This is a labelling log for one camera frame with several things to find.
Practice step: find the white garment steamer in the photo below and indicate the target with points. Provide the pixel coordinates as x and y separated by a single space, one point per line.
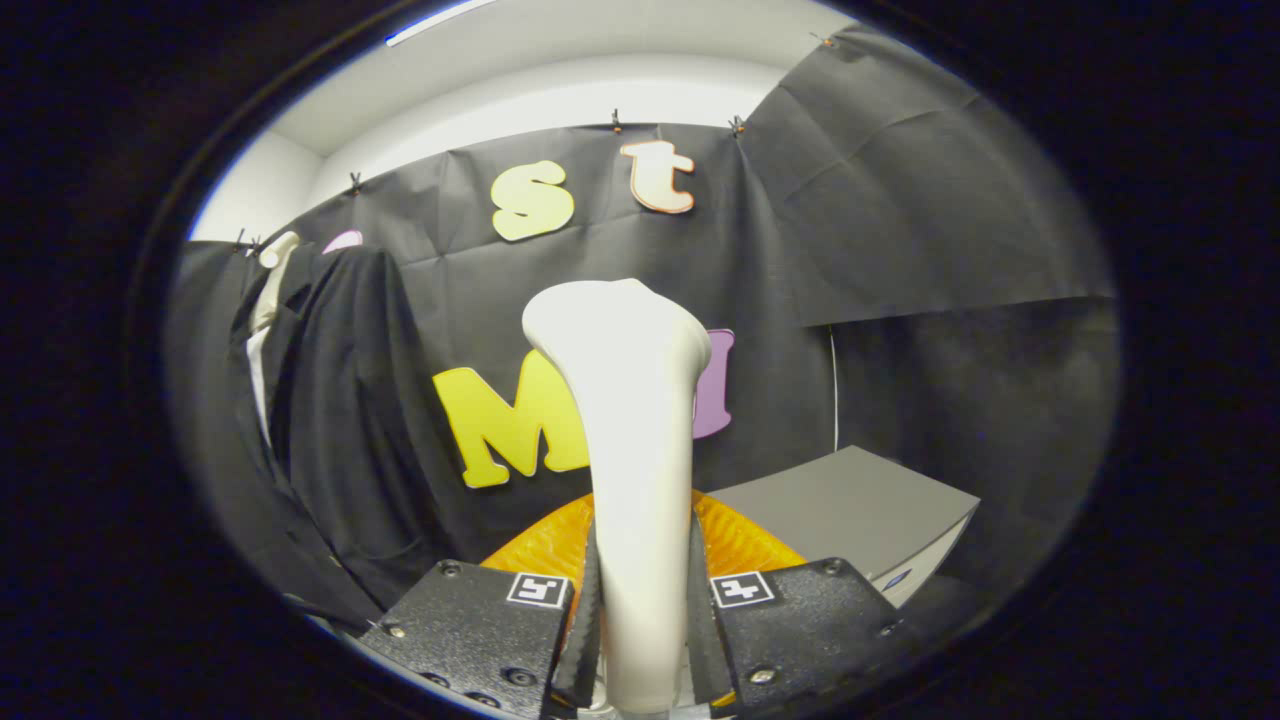
640 450

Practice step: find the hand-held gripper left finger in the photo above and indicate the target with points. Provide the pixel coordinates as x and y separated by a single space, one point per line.
582 650

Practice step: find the ceiling light panel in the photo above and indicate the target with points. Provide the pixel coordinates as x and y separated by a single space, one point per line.
430 22

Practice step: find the white clothes hanger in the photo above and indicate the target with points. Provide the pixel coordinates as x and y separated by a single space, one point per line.
275 260

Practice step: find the black backdrop cloth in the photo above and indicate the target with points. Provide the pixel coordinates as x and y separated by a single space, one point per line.
900 200

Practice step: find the black suit jacket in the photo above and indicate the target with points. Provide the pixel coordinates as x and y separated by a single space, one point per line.
350 420

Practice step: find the grey cabinet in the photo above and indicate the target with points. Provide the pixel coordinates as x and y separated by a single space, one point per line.
850 500

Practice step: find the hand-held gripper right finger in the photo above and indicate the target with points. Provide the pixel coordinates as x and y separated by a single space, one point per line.
705 650

